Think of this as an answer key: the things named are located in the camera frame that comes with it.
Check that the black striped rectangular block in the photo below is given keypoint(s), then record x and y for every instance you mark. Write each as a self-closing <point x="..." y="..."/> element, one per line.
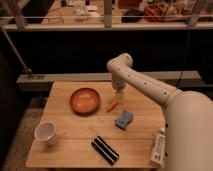
<point x="105" y="150"/>

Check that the grey metal rail beam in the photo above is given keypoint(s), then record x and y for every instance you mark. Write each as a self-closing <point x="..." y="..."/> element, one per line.
<point x="43" y="82"/>

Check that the metal diagonal pole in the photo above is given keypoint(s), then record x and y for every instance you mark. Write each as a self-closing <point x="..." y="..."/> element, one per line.
<point x="26" y="69"/>

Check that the blue sponge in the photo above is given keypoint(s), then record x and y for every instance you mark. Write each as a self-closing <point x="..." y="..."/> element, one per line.
<point x="124" y="120"/>

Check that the wooden table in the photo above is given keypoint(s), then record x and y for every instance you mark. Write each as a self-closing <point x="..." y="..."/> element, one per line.
<point x="75" y="133"/>

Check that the orange carrot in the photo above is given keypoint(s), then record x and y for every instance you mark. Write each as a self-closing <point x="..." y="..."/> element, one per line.
<point x="111" y="105"/>

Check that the white bottle with label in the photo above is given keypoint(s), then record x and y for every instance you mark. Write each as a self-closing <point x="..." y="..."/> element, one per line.
<point x="158" y="148"/>

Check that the white plastic cup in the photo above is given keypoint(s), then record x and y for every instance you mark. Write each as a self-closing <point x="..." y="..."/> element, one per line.
<point x="45" y="132"/>

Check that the orange round bowl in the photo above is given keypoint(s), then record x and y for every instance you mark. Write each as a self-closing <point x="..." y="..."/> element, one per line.
<point x="85" y="101"/>

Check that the beige wooden gripper tip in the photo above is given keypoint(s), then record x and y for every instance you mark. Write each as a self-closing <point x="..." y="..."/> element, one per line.
<point x="119" y="96"/>

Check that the cluttered background shelf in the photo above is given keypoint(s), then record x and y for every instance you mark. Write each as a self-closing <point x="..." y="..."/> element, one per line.
<point x="87" y="15"/>

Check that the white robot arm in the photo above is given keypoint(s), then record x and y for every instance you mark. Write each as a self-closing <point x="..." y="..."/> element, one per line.
<point x="188" y="116"/>

